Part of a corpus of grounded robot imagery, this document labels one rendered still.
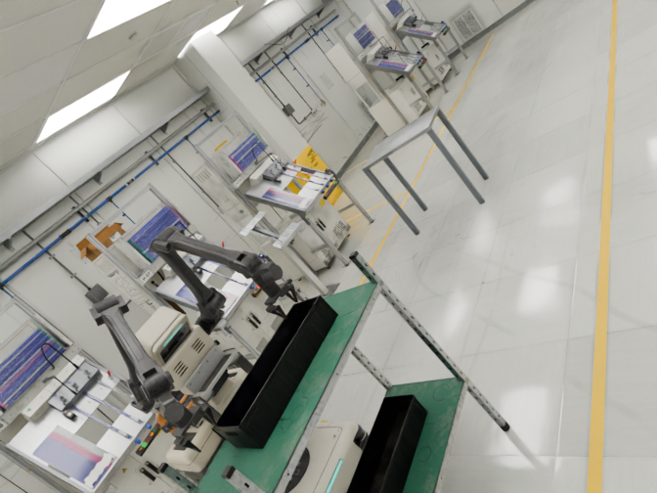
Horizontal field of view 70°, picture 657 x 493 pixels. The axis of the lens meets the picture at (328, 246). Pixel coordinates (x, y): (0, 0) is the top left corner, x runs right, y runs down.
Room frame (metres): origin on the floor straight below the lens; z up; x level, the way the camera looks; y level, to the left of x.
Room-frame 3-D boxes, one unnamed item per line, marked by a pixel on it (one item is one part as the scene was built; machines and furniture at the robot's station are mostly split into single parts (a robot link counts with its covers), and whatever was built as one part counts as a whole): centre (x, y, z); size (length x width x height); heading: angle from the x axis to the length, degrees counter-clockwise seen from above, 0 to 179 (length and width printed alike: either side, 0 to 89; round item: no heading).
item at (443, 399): (1.55, 0.41, 0.55); 0.91 x 0.46 x 1.10; 133
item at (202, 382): (1.93, 0.74, 0.99); 0.28 x 0.16 x 0.22; 132
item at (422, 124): (3.95, -1.07, 0.40); 0.70 x 0.45 x 0.80; 50
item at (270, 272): (1.70, 0.24, 1.29); 0.12 x 0.09 x 0.12; 42
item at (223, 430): (1.57, 0.42, 1.01); 0.57 x 0.17 x 0.11; 132
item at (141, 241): (4.31, 1.05, 1.52); 0.51 x 0.13 x 0.27; 133
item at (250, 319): (4.36, 1.18, 0.31); 0.70 x 0.65 x 0.62; 133
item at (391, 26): (8.76, -3.53, 0.95); 1.36 x 0.82 x 1.90; 43
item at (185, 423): (1.36, 0.68, 1.20); 0.10 x 0.07 x 0.07; 131
